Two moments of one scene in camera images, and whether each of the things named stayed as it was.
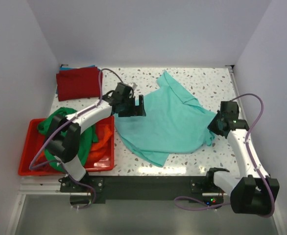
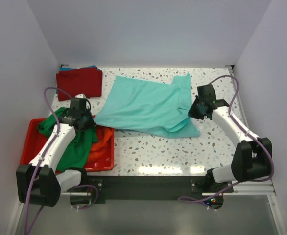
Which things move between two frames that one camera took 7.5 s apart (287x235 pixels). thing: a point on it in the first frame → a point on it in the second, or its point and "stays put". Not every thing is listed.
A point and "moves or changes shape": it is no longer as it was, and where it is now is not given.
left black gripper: (131, 109) → (85, 121)
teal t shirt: (175, 122) moves or changes shape
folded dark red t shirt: (78, 83) stays put
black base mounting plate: (105, 188) stays put
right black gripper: (214, 126) → (193, 110)
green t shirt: (87, 135) stays put
